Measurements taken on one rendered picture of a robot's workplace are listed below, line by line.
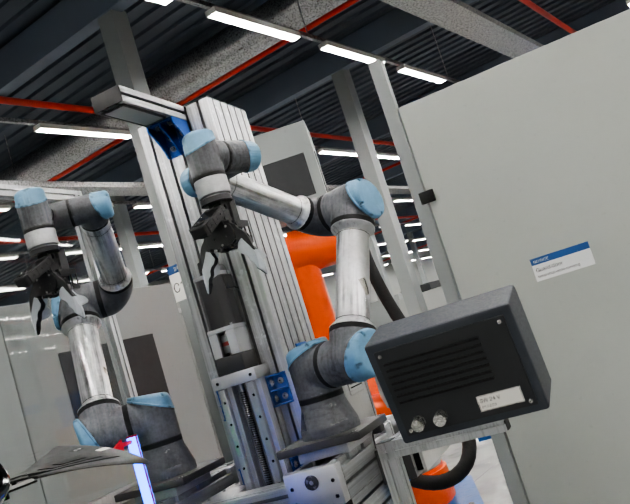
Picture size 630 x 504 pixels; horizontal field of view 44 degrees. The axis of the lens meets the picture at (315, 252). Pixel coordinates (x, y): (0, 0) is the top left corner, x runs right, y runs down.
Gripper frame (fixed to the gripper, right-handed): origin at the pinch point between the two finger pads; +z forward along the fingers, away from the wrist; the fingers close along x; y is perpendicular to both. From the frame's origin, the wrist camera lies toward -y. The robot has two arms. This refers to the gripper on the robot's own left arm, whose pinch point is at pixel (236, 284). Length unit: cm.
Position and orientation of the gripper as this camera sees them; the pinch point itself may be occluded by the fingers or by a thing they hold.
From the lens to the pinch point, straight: 168.4
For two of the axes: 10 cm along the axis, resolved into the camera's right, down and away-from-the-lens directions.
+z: 3.0, 9.5, -1.2
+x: -8.7, 3.2, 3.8
